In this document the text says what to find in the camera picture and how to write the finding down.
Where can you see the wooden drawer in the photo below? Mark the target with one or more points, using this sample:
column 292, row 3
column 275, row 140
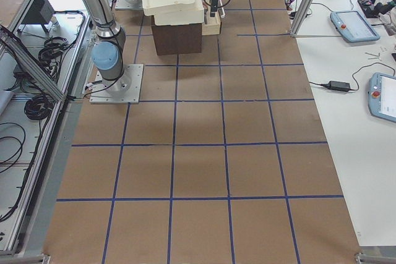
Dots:
column 212, row 25

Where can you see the white plastic tray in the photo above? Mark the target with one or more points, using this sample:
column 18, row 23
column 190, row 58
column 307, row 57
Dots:
column 174, row 12

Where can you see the dark brown cabinet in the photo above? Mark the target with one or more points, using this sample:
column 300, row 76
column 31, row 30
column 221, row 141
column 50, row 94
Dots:
column 177, row 39

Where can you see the upper teach pendant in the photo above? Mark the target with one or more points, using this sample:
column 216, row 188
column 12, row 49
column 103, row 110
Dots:
column 353, row 26

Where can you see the teach pendant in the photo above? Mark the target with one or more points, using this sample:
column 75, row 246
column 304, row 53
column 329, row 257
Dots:
column 381, row 96
column 353, row 26

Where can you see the black power brick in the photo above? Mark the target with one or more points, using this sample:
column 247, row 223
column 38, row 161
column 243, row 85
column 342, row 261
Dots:
column 337, row 86

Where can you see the lower teach pendant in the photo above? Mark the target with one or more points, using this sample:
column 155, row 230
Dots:
column 381, row 96

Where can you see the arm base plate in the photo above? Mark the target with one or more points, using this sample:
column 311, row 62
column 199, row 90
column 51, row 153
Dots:
column 125, row 90

